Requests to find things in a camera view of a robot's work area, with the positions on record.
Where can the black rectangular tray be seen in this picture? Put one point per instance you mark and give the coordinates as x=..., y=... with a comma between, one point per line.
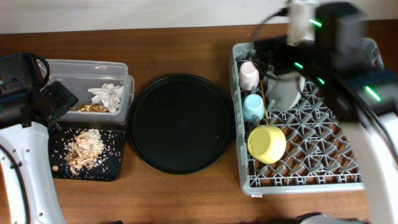
x=106, y=167

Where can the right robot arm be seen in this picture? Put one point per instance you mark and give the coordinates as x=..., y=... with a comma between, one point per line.
x=325, y=44

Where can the wooden chopstick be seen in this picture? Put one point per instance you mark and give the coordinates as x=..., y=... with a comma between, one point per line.
x=264, y=102

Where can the yellow bowl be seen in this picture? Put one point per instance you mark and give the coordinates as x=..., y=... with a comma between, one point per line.
x=266, y=144

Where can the pink cup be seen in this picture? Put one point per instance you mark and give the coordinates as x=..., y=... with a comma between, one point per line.
x=248, y=76

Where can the white tissue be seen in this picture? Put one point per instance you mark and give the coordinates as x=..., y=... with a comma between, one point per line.
x=108, y=96

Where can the round black serving tray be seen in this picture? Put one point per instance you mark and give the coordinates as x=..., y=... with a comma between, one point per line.
x=180, y=124

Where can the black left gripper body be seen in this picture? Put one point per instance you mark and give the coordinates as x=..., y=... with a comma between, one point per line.
x=63, y=99

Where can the gold brown snack wrapper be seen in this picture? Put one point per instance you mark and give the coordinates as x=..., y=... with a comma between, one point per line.
x=91, y=108

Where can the food scraps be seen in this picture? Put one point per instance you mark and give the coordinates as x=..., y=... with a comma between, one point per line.
x=86, y=148

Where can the blue cup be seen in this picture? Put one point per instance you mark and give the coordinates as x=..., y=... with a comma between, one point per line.
x=253, y=108

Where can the grey plate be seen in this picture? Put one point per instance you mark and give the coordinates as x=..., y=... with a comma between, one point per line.
x=286, y=94

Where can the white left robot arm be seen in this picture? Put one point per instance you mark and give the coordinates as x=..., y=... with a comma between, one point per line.
x=25, y=157

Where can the clear plastic waste bin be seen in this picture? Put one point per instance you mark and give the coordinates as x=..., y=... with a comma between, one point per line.
x=80, y=75

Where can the grey dishwasher rack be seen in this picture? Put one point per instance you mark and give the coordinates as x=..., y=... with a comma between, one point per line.
x=317, y=158

